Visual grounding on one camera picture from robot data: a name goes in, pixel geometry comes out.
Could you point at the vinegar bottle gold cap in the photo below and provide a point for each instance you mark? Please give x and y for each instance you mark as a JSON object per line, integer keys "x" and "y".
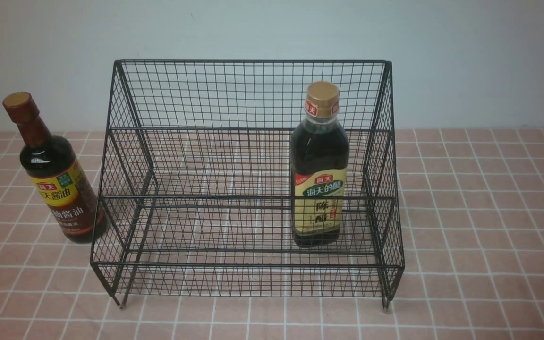
{"x": 318, "y": 157}

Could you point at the soy sauce bottle brown cap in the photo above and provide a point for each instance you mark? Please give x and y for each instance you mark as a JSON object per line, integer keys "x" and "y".
{"x": 53, "y": 167}

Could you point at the pink tiled table cloth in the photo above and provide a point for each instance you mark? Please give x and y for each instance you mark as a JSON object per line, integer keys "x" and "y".
{"x": 472, "y": 212}

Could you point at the black wire mesh shelf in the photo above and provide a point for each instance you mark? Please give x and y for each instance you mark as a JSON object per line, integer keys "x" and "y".
{"x": 196, "y": 184}

